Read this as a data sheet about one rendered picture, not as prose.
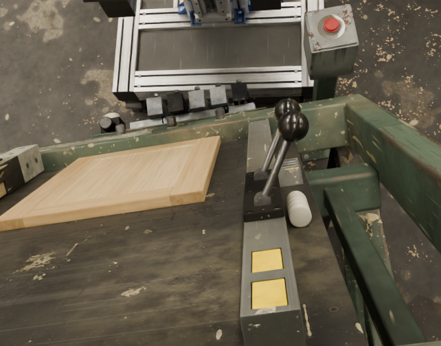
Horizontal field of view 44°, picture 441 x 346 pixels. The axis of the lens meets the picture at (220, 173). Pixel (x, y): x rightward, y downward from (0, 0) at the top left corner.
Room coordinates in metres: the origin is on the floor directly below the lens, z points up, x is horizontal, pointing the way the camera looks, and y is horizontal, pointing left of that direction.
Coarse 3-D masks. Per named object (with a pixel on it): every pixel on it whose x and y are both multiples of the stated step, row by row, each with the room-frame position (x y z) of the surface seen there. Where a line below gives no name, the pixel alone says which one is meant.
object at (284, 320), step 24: (264, 120) 0.45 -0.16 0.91; (264, 144) 0.32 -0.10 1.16; (264, 240) 0.09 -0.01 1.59; (288, 240) 0.07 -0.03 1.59; (288, 264) 0.05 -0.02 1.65; (288, 288) 0.03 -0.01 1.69; (240, 312) 0.03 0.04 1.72; (264, 312) 0.02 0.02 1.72; (288, 312) 0.01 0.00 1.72; (264, 336) 0.00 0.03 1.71; (288, 336) -0.01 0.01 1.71
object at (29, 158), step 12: (36, 144) 0.68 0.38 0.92; (0, 156) 0.65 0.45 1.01; (12, 156) 0.62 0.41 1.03; (24, 156) 0.63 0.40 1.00; (36, 156) 0.65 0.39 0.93; (0, 168) 0.57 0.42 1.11; (12, 168) 0.59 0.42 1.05; (24, 168) 0.60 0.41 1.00; (36, 168) 0.62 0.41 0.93; (0, 180) 0.55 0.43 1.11; (12, 180) 0.56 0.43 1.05; (24, 180) 0.57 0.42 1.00
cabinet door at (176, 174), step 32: (96, 160) 0.55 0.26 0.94; (128, 160) 0.49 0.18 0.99; (160, 160) 0.44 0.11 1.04; (192, 160) 0.38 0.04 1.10; (32, 192) 0.46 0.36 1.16; (64, 192) 0.42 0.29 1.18; (96, 192) 0.37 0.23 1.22; (128, 192) 0.33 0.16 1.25; (160, 192) 0.29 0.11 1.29; (192, 192) 0.26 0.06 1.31; (0, 224) 0.37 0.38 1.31; (32, 224) 0.34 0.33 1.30
